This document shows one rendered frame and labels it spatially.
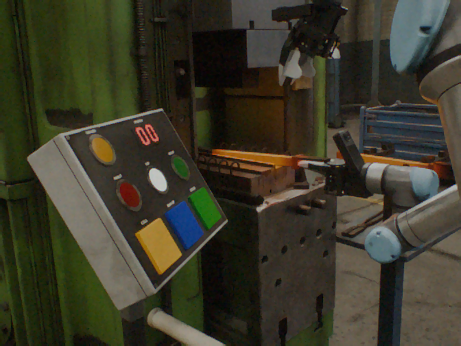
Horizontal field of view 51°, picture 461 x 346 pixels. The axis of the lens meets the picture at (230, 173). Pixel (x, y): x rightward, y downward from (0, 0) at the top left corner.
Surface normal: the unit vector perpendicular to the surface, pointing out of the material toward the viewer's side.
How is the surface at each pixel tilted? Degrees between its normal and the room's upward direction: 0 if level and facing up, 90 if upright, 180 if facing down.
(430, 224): 94
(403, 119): 89
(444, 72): 115
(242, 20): 90
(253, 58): 90
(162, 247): 60
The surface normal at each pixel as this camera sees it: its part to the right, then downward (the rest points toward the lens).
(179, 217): 0.80, -0.44
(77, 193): -0.33, 0.24
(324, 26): -0.69, 0.19
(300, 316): 0.72, 0.14
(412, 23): -1.00, -0.07
